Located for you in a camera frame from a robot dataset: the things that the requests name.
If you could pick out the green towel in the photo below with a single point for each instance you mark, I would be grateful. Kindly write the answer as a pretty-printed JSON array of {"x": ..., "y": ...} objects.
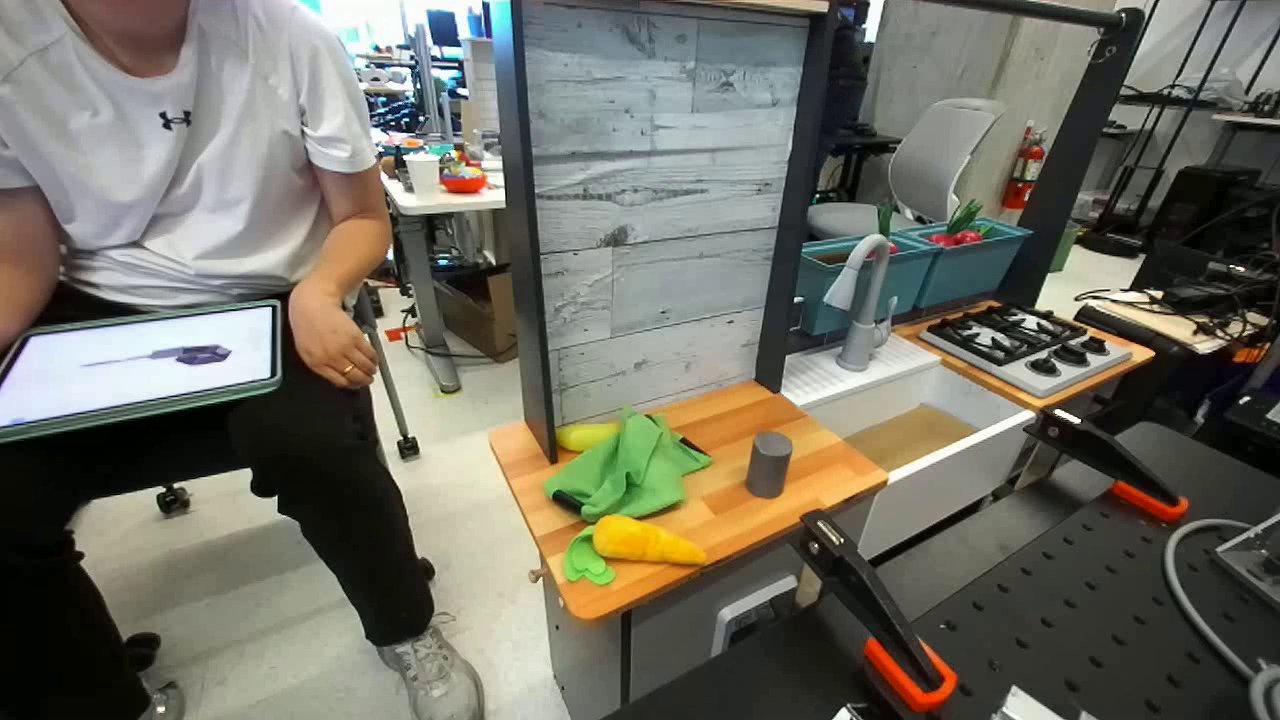
[{"x": 634, "y": 474}]

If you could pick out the grey sink faucet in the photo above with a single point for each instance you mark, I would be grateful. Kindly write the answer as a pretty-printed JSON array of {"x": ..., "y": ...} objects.
[{"x": 859, "y": 290}]

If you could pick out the white toy sink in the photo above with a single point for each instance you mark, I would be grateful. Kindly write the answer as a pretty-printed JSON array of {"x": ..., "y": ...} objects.
[{"x": 943, "y": 439}]

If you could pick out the yellow toy banana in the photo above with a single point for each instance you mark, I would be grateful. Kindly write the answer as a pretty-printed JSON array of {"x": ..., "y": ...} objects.
[{"x": 582, "y": 439}]

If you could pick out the grey cylinder can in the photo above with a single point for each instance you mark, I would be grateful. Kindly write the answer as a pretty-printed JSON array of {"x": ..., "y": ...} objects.
[{"x": 769, "y": 464}]

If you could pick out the wooden counter cabinet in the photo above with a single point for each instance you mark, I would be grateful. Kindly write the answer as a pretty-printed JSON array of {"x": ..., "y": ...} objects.
[{"x": 654, "y": 622}]

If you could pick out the yellow toy carrot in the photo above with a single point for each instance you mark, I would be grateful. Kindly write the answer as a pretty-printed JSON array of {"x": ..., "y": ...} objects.
[{"x": 612, "y": 542}]

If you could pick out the white background desk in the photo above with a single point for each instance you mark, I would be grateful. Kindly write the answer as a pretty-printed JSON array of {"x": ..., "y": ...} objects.
[{"x": 435, "y": 209}]

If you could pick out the orange black clamp near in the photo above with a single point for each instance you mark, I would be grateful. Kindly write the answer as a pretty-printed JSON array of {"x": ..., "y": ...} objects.
[{"x": 893, "y": 652}]

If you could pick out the orange black clamp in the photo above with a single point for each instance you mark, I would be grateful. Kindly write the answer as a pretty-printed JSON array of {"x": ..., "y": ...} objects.
[
  {"x": 893, "y": 652},
  {"x": 1128, "y": 483}
]

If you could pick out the teal planter bin right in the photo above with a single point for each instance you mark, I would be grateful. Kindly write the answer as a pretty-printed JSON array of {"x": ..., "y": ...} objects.
[{"x": 974, "y": 265}]

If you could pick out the white office chair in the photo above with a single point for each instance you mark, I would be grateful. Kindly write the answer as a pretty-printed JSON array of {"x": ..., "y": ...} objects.
[{"x": 922, "y": 170}]

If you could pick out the toy stove top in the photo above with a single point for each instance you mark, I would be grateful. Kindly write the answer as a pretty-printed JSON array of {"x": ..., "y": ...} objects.
[{"x": 1027, "y": 350}]

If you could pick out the red fire extinguisher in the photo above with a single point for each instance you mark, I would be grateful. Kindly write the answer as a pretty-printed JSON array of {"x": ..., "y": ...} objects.
[{"x": 1027, "y": 170}]

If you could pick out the orange black clamp far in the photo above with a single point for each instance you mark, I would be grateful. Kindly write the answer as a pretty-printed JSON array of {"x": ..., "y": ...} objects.
[{"x": 1128, "y": 483}]

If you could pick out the seated person white shirt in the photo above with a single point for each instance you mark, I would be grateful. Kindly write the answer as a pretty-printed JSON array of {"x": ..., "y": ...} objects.
[{"x": 190, "y": 199}]

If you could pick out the tablet computer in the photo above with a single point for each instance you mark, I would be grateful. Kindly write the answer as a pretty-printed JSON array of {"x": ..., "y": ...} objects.
[{"x": 71, "y": 376}]

